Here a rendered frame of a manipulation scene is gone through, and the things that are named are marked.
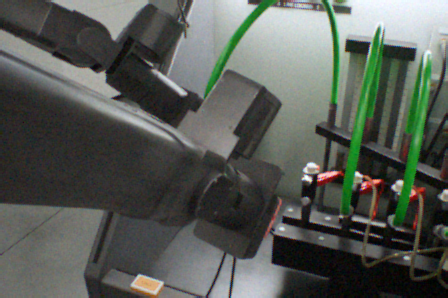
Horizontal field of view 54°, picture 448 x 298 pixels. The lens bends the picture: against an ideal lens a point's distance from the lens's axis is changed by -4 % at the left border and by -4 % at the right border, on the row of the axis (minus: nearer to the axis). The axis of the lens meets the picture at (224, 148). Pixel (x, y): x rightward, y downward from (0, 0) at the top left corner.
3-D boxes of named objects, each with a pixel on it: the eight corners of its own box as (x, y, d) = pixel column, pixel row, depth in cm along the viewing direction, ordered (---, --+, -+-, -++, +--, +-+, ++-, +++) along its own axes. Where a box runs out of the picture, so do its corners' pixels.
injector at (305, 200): (289, 265, 92) (298, 179, 81) (296, 249, 96) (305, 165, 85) (303, 268, 91) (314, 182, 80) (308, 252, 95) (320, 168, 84)
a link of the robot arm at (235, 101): (97, 154, 33) (190, 216, 31) (178, 23, 34) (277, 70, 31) (159, 178, 45) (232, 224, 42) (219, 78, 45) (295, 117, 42)
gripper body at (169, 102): (185, 90, 73) (149, 63, 69) (209, 102, 64) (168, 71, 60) (161, 124, 73) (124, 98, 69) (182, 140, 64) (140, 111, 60)
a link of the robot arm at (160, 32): (64, 52, 64) (71, 43, 56) (107, -11, 66) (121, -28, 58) (132, 98, 69) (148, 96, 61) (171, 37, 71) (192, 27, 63)
